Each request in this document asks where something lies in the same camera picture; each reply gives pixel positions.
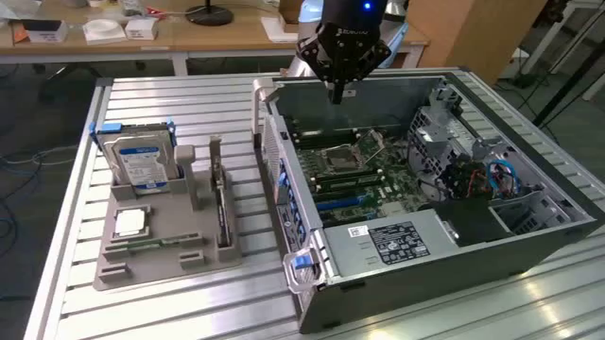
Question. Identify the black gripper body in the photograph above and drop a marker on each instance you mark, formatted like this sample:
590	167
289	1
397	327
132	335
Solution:
350	35

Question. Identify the graphics card with black heatsink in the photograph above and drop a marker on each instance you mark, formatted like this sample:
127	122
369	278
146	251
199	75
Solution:
221	212

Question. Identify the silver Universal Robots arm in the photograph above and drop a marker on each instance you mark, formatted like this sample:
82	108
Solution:
309	10

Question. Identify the white paper stack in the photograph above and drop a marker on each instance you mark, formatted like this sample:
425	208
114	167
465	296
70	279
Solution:
277	32

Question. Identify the brown cardboard box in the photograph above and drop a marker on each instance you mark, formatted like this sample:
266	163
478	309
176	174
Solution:
289	10

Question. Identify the wooden desk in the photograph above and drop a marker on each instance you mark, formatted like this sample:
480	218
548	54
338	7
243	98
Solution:
213	35

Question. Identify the black lamp base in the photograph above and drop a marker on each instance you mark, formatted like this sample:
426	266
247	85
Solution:
209	16

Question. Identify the metal socket cover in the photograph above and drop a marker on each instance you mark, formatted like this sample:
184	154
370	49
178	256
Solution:
370	145

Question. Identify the wooden cabinet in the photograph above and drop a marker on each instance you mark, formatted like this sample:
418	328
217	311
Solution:
501	35

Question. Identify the white container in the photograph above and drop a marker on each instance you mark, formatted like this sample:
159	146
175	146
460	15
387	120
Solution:
513	65

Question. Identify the CPU socket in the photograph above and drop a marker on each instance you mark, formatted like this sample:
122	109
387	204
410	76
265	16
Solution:
338	159

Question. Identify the metal disk bay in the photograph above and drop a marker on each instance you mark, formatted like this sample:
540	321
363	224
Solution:
440	156

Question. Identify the black RAM stick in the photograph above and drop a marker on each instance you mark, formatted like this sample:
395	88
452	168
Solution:
350	178

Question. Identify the green motherboard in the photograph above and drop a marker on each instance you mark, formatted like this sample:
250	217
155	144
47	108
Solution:
397	184

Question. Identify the plain white box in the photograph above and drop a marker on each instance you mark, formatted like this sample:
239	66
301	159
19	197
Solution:
140	30

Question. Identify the black tripod pole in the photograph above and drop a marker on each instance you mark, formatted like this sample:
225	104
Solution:
542	115

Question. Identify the blue expansion slot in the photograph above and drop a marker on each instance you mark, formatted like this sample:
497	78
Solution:
341	203

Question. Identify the white box with round hole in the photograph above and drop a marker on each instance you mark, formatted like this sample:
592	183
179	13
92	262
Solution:
104	33

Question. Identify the hard disk in blue caddy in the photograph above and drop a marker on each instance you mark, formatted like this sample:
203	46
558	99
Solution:
142	166

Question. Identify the black chair base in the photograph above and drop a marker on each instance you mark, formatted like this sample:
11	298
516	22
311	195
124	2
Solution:
62	71

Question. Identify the grey power supply unit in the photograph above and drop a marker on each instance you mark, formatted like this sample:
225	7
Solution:
350	255

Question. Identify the white box with black top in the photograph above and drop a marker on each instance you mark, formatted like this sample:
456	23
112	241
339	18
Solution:
44	33

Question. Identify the grey parts rack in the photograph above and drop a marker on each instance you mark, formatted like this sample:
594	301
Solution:
166	219

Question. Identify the blue case latch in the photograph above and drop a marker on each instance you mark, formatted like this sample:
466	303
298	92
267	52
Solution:
302	263

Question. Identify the silver CPU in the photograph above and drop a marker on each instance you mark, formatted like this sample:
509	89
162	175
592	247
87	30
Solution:
130	223

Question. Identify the green RAM stick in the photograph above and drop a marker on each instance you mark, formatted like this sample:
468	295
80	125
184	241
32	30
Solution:
151	243

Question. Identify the black open PC case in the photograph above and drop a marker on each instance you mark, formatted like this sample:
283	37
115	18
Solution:
425	283

